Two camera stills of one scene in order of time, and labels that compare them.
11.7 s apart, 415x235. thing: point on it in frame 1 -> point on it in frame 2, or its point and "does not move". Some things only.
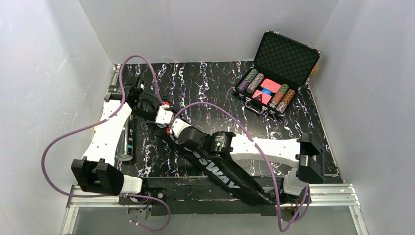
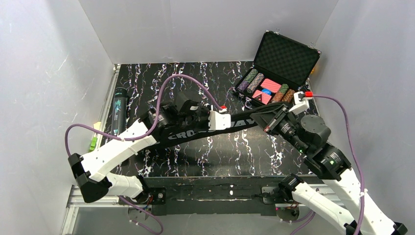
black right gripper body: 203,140 -> 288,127
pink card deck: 268,84 does not move
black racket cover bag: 220,169 -> 169,142
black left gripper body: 128,91 -> 201,115
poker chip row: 254,84 does not move
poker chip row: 285,101 does not move
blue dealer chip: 266,91 does not move
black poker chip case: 282,63 does not move
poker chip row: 248,79 does not move
